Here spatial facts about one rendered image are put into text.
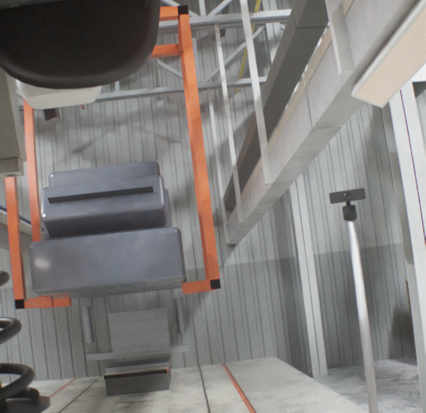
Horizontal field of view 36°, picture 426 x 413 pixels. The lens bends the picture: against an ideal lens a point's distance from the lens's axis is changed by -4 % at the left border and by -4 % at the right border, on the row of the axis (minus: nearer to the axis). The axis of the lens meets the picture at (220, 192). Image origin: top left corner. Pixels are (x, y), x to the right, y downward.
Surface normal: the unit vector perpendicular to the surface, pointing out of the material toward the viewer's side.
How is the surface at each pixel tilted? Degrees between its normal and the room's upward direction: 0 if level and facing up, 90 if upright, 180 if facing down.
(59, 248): 90
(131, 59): 90
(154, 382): 90
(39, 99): 180
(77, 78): 90
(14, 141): 128
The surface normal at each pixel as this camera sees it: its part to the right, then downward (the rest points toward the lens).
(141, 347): 0.05, -0.16
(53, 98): 0.12, 0.98
